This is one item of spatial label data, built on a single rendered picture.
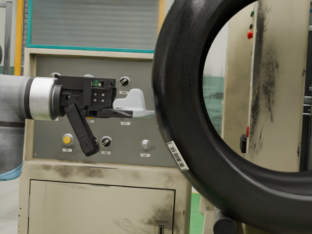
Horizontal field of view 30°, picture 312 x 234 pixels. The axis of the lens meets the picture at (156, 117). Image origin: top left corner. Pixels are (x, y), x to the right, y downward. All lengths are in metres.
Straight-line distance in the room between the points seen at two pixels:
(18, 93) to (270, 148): 0.64
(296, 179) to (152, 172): 0.62
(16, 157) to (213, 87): 9.32
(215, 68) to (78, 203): 8.76
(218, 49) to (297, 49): 9.10
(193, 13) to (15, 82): 0.40
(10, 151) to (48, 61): 0.77
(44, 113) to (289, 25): 0.65
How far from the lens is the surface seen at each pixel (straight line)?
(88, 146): 1.21
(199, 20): 1.07
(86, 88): 1.18
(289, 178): 1.37
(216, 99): 10.47
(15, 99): 1.22
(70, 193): 1.91
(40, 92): 1.20
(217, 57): 10.56
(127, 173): 1.87
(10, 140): 1.23
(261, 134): 1.48
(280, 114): 1.48
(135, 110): 1.18
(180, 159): 1.08
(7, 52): 5.97
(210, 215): 1.42
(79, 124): 1.21
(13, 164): 1.24
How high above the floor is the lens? 1.17
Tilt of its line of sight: 3 degrees down
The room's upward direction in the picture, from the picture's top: 3 degrees clockwise
